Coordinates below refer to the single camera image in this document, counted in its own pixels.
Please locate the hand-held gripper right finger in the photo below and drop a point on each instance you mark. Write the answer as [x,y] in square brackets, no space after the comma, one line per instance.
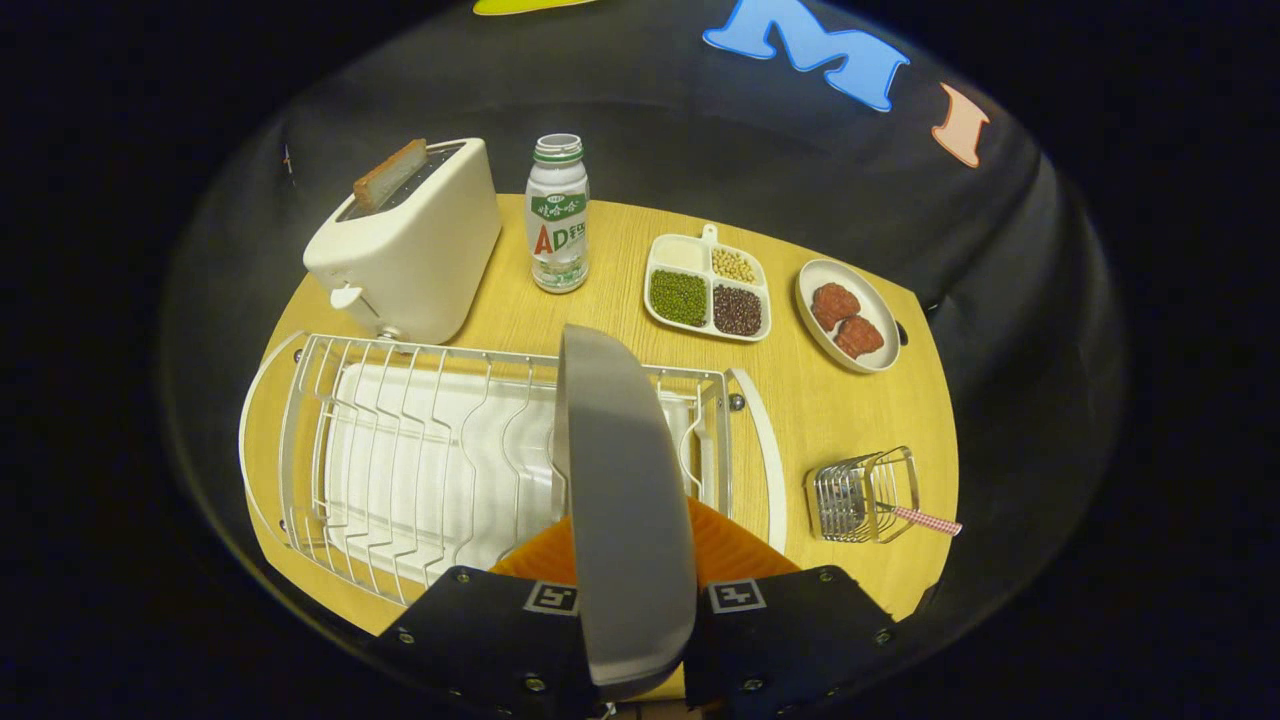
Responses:
[790,630]

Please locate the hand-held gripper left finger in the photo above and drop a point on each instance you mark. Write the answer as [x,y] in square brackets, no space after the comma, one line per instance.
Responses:
[480,630]

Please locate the beige round plate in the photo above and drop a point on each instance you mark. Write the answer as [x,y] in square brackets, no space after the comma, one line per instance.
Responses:
[625,500]

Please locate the beige oval dish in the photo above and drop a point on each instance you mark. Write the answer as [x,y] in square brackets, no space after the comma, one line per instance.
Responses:
[880,305]

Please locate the red meat piece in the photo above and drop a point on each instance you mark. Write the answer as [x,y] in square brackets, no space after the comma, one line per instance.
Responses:
[860,338]
[835,305]

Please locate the white toaster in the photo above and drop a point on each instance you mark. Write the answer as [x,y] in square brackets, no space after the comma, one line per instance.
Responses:
[420,255]

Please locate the white divided tray with beans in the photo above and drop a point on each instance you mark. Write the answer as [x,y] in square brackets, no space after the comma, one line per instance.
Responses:
[690,255]

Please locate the white drink bottle green label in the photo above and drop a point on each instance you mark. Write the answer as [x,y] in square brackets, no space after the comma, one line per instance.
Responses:
[557,215]

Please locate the brown toast slice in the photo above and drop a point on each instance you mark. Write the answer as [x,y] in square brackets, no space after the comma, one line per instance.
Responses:
[388,178]

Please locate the black backdrop cloth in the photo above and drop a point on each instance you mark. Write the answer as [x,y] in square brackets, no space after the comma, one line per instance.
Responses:
[650,100]

